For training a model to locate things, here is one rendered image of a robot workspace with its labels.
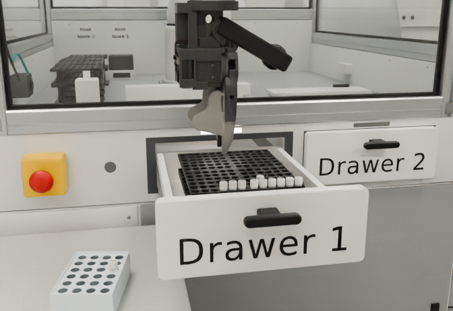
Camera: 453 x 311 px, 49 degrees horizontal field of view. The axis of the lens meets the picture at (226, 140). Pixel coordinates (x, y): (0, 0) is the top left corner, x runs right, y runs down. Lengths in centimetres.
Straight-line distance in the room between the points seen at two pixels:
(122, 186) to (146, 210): 7
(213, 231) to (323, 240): 16
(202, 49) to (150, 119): 31
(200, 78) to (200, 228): 20
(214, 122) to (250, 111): 28
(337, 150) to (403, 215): 24
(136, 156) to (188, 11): 37
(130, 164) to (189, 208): 35
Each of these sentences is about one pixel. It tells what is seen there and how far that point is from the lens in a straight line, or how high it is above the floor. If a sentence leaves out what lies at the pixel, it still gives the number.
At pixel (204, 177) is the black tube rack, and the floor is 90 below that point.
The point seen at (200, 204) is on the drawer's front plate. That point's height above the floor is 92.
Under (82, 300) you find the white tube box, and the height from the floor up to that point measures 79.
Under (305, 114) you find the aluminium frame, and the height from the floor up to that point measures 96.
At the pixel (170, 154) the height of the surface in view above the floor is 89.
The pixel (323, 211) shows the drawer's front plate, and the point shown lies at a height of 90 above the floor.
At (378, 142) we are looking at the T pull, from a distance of 103.
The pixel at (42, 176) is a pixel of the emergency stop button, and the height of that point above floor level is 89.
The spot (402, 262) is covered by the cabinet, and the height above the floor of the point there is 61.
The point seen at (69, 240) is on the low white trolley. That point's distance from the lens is 97.
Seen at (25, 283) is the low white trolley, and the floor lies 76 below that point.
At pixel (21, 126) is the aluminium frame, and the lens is 97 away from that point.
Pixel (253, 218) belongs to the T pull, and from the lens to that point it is 63.
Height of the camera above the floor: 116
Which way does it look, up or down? 14 degrees down
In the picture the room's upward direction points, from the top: straight up
